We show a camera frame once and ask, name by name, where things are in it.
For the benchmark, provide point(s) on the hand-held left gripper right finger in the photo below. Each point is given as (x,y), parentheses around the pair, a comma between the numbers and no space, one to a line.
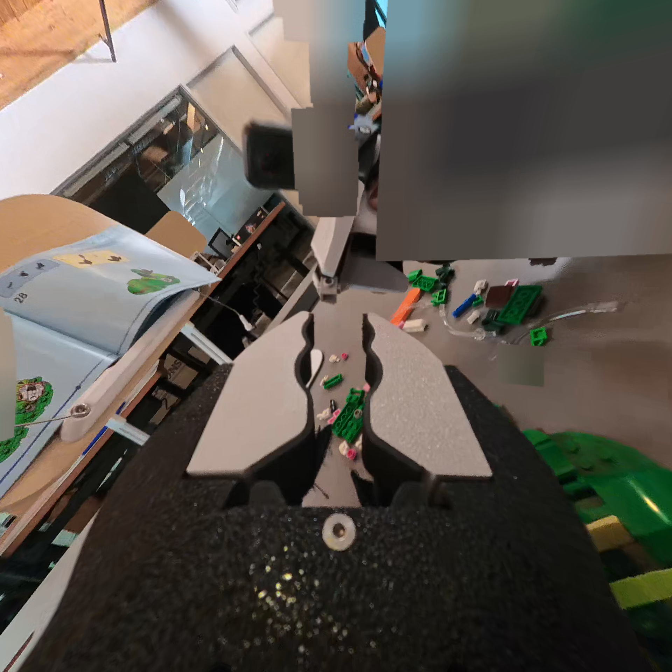
(425,420)

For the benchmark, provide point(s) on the transparent curved lego rod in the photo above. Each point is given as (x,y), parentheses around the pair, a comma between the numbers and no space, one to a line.
(582,309)
(456,329)

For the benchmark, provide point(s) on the green plate with grey stud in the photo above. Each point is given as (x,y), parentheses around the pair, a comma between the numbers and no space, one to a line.
(349,414)

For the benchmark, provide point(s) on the wooden background table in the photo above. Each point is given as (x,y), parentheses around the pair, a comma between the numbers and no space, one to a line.
(252,231)

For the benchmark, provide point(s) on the small grey lego piece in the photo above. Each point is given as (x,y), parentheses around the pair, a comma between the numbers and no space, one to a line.
(326,287)

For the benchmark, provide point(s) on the small green lego piece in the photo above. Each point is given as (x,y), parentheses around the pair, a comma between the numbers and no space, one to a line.
(439,297)

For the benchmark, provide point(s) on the black picture frame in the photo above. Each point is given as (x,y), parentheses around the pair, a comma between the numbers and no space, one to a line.
(220,242)

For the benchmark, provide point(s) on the narrow green lego plate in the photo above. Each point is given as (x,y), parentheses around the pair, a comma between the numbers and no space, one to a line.
(333,381)

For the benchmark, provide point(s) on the wide green lego plate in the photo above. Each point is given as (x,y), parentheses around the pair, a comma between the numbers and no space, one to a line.
(519,304)

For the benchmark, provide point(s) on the dark green lego piece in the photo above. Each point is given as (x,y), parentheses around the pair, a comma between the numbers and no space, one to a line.
(444,274)

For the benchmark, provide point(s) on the small green lego plate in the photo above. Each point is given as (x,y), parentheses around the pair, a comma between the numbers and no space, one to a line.
(414,275)

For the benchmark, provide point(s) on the white lego brick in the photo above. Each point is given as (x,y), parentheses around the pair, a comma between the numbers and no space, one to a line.
(413,325)

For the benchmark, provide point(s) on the printed cardboard box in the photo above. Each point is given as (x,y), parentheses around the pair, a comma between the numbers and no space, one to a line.
(168,378)

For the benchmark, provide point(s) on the white book stand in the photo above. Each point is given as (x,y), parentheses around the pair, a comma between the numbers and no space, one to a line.
(131,362)

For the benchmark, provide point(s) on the tan book stand board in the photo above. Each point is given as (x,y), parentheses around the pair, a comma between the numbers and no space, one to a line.
(178,233)

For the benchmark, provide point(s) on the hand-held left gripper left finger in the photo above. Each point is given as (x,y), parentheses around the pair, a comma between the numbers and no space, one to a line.
(252,414)

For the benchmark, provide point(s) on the blue lego bar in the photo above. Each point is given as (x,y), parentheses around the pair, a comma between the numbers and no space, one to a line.
(464,305)

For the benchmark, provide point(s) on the brown lego tile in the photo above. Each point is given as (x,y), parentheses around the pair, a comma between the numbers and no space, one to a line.
(501,296)

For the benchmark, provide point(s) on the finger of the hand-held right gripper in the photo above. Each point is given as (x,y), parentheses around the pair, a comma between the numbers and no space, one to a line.
(332,244)
(372,278)

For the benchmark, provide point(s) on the green lego build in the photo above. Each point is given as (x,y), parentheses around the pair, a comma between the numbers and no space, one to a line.
(603,472)

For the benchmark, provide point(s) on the small green lego slope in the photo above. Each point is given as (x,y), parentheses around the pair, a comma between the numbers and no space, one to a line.
(538,336)

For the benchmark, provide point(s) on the open lego instruction book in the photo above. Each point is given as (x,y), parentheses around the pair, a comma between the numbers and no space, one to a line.
(78,304)

